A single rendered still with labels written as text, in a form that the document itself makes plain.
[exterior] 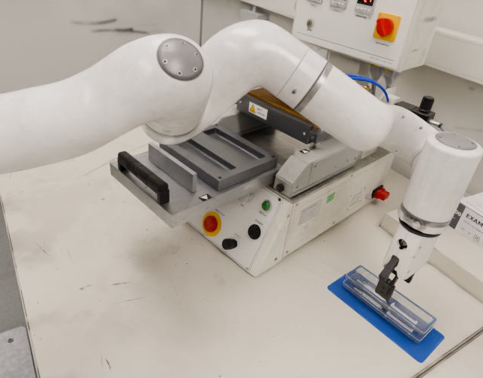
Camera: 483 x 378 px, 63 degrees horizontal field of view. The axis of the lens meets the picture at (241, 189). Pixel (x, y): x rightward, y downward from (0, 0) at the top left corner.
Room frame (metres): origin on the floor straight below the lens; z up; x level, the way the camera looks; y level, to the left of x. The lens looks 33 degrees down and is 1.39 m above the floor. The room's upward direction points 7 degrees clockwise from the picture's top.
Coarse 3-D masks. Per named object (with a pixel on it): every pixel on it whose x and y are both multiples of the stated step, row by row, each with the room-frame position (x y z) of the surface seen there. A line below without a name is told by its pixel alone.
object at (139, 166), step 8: (120, 152) 0.66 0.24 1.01; (120, 160) 0.65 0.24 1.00; (128, 160) 0.64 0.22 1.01; (136, 160) 0.64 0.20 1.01; (120, 168) 0.66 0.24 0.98; (128, 168) 0.63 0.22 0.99; (136, 168) 0.62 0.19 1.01; (144, 168) 0.61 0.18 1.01; (136, 176) 0.61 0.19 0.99; (144, 176) 0.60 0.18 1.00; (152, 176) 0.59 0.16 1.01; (152, 184) 0.58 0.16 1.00; (160, 184) 0.57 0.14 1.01; (160, 192) 0.56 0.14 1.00; (168, 192) 0.57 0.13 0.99; (160, 200) 0.56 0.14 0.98; (168, 200) 0.57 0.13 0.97
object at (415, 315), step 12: (348, 276) 0.62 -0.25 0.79; (360, 276) 0.63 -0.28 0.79; (372, 276) 0.63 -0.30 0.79; (372, 288) 0.60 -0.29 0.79; (384, 300) 0.57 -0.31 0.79; (396, 300) 0.57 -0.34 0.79; (408, 300) 0.57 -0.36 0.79; (396, 312) 0.54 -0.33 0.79; (408, 312) 0.54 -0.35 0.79; (420, 312) 0.55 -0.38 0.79; (420, 324) 0.52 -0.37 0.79; (432, 324) 0.52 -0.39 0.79
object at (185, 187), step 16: (144, 160) 0.71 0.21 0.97; (160, 160) 0.68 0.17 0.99; (176, 160) 0.66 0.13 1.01; (128, 176) 0.64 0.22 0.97; (160, 176) 0.66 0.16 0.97; (176, 176) 0.65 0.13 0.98; (192, 176) 0.61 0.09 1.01; (256, 176) 0.70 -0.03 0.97; (272, 176) 0.72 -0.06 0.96; (144, 192) 0.60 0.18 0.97; (176, 192) 0.61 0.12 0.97; (192, 192) 0.61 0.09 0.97; (208, 192) 0.62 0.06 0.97; (224, 192) 0.63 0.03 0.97; (240, 192) 0.66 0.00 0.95; (160, 208) 0.56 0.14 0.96; (176, 208) 0.56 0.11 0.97; (192, 208) 0.57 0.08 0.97; (208, 208) 0.60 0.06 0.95; (176, 224) 0.54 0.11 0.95
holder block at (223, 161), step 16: (208, 128) 0.85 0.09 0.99; (224, 128) 0.86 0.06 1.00; (160, 144) 0.76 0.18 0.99; (176, 144) 0.78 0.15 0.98; (192, 144) 0.78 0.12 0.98; (208, 144) 0.77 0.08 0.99; (224, 144) 0.81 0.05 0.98; (240, 144) 0.80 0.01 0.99; (192, 160) 0.69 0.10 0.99; (208, 160) 0.72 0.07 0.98; (224, 160) 0.71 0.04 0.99; (240, 160) 0.71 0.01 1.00; (256, 160) 0.72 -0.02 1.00; (272, 160) 0.73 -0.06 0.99; (208, 176) 0.65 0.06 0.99; (224, 176) 0.64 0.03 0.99; (240, 176) 0.67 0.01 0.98
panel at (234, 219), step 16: (256, 192) 0.74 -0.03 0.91; (272, 192) 0.72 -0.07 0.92; (224, 208) 0.76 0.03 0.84; (240, 208) 0.73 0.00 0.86; (256, 208) 0.71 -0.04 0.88; (272, 208) 0.69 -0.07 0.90; (192, 224) 0.78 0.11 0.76; (224, 224) 0.73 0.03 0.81; (240, 224) 0.71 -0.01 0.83; (256, 224) 0.69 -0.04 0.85; (240, 240) 0.69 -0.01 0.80; (256, 240) 0.67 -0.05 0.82; (240, 256) 0.67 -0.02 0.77
